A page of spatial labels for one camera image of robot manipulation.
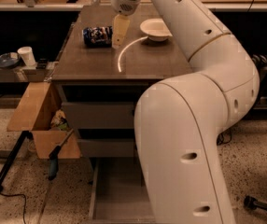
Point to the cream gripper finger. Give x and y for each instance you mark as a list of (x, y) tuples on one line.
[(120, 27)]

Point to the blue pepsi can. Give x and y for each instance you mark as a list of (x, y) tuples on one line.
[(98, 37)]

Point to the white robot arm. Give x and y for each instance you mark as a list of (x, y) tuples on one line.
[(177, 121)]

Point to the grey drawer cabinet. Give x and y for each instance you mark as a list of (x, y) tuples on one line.
[(114, 75)]

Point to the top grey drawer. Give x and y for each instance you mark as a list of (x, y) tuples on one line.
[(99, 115)]

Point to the grey drawer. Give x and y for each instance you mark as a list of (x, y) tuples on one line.
[(99, 115), (107, 148)]

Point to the middle grey drawer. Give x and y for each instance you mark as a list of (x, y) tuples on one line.
[(107, 148)]

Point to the open bottom drawer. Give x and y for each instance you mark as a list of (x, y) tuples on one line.
[(119, 194)]

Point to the white paper cup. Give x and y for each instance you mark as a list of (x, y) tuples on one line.
[(27, 55)]

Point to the grey side shelf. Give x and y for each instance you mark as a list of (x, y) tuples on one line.
[(26, 74)]

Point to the brown cardboard box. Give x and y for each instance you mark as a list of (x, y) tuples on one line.
[(35, 113)]

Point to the dark blue plate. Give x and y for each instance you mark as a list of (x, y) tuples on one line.
[(9, 60)]

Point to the black table leg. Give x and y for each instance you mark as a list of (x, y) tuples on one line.
[(11, 156)]

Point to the black blue handled tool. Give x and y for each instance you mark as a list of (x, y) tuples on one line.
[(53, 157)]

